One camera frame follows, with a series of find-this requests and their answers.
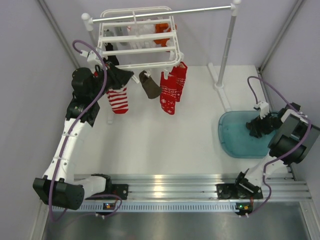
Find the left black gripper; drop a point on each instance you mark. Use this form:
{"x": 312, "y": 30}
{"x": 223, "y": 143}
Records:
{"x": 120, "y": 77}

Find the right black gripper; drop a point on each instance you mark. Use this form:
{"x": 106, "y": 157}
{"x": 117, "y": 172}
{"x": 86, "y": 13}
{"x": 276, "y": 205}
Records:
{"x": 261, "y": 124}

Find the brown grey sock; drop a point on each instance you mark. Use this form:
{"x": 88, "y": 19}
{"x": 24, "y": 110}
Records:
{"x": 252, "y": 128}
{"x": 150, "y": 87}

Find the white clip sock hanger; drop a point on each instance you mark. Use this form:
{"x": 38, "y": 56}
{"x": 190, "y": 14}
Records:
{"x": 124, "y": 17}

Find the red snowflake sock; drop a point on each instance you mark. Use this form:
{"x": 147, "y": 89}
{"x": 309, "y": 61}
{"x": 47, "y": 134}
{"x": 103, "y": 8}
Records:
{"x": 168, "y": 93}

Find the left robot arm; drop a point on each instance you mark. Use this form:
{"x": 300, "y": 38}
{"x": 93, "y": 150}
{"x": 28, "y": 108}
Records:
{"x": 58, "y": 187}

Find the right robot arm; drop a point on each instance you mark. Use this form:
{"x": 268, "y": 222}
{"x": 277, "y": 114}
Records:
{"x": 277, "y": 140}

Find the black sock right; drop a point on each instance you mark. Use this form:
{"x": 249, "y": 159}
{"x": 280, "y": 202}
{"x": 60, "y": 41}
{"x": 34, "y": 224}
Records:
{"x": 113, "y": 59}

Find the black sock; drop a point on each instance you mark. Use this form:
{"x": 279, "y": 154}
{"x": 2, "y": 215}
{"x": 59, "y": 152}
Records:
{"x": 108, "y": 47}
{"x": 113, "y": 59}

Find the red white striped sock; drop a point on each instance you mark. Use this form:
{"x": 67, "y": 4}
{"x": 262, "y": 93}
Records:
{"x": 118, "y": 100}

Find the black sock left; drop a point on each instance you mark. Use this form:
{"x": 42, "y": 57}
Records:
{"x": 108, "y": 47}

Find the teal plastic basin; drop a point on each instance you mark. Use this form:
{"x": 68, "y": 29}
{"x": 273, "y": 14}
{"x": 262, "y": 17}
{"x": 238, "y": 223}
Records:
{"x": 235, "y": 138}

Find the silver drying rack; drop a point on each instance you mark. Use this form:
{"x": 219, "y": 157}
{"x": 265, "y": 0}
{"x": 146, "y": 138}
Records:
{"x": 217, "y": 77}

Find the orange sock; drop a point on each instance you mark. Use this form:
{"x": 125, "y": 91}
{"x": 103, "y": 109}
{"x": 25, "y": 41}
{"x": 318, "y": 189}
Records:
{"x": 163, "y": 30}

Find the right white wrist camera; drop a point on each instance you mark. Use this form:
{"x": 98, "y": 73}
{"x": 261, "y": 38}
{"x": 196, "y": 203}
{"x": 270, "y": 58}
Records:
{"x": 263, "y": 108}

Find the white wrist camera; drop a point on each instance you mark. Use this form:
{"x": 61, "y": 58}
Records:
{"x": 263, "y": 108}
{"x": 91, "y": 58}

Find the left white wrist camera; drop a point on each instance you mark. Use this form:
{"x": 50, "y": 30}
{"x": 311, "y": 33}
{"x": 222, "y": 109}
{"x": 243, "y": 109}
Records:
{"x": 91, "y": 58}

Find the aluminium mounting rail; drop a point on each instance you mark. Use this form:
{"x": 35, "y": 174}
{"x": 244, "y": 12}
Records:
{"x": 138, "y": 193}

